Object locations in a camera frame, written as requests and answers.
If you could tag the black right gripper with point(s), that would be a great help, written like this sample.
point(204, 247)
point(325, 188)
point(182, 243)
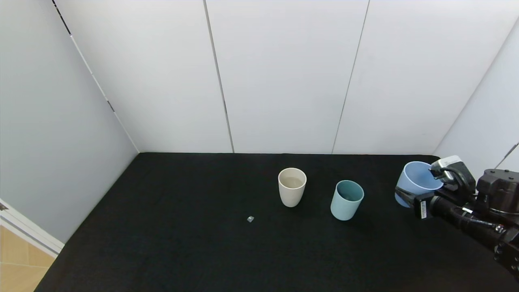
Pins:
point(422, 208)

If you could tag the light blue plastic cup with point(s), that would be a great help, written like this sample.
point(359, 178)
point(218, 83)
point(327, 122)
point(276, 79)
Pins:
point(415, 178)

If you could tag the teal plastic cup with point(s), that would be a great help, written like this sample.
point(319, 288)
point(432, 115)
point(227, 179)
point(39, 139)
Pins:
point(344, 209)

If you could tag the beige plastic cup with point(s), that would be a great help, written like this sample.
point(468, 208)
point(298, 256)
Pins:
point(291, 196)

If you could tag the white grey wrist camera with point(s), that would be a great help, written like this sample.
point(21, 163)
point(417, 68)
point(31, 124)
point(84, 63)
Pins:
point(450, 164)

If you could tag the grey wall panel clip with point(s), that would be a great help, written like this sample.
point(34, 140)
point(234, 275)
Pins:
point(511, 149)

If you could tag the black wall panel clip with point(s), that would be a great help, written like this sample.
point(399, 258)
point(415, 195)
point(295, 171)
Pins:
point(110, 106)

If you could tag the white door frame trim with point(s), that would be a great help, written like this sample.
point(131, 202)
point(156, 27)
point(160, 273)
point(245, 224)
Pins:
point(28, 233)

